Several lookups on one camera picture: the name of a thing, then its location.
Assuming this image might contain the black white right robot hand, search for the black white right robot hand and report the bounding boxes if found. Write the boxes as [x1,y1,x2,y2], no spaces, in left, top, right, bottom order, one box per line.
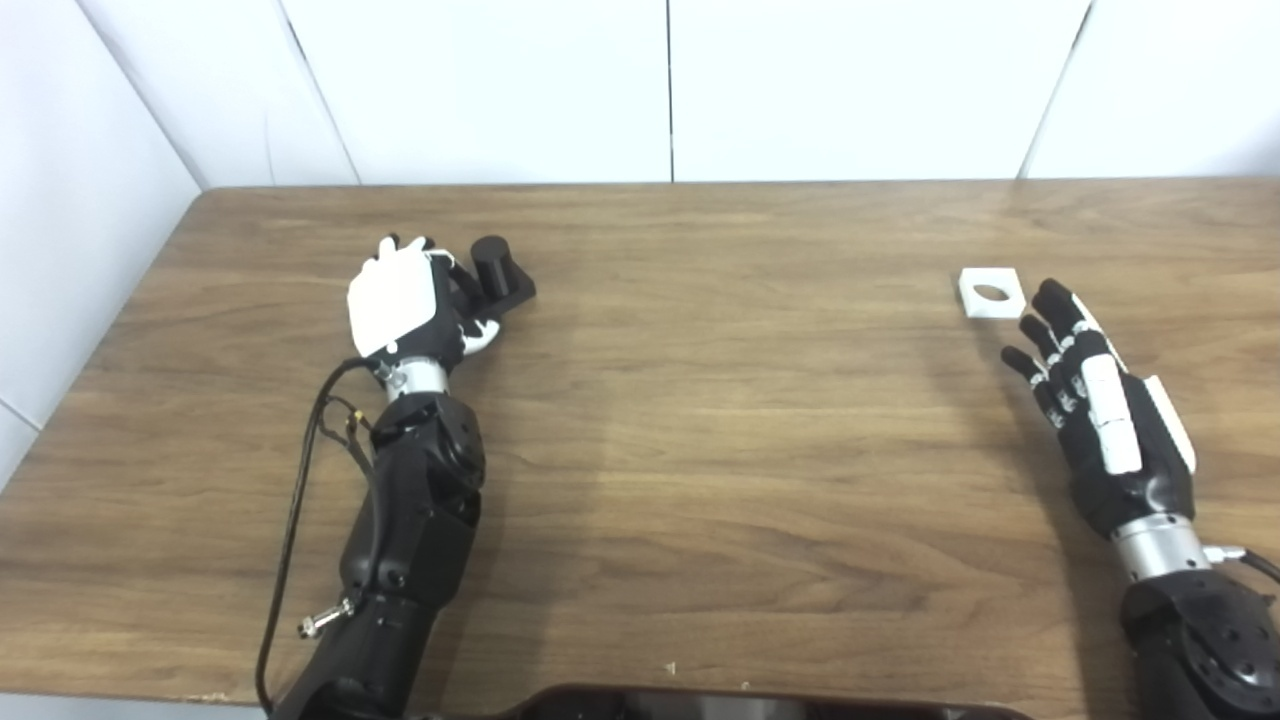
[1001,278,1198,541]

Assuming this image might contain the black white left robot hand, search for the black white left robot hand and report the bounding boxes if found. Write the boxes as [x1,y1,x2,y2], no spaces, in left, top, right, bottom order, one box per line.
[346,234,503,373]

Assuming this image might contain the black peg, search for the black peg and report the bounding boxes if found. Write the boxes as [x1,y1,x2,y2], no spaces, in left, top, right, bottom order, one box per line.
[455,235,537,321]

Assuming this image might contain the white square piece with hole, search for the white square piece with hole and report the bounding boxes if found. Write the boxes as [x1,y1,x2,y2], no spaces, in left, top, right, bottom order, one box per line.
[957,267,1025,321]

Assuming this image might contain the dark glossy robot chest panel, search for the dark glossy robot chest panel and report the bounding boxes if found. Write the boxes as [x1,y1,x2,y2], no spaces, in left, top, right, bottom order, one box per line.
[420,684,1036,720]

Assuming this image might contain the thin left arm wires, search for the thin left arm wires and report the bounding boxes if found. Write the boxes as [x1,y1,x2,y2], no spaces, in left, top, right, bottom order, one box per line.
[318,395,377,483]

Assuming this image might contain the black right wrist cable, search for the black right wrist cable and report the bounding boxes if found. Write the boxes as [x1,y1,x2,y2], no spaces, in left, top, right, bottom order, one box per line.
[1205,545,1280,585]

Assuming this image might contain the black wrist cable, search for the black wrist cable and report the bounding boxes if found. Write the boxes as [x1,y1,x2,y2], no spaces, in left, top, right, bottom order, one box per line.
[1205,545,1280,585]
[255,358,386,713]

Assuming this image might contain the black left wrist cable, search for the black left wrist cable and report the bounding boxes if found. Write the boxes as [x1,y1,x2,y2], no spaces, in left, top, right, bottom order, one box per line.
[255,358,386,713]

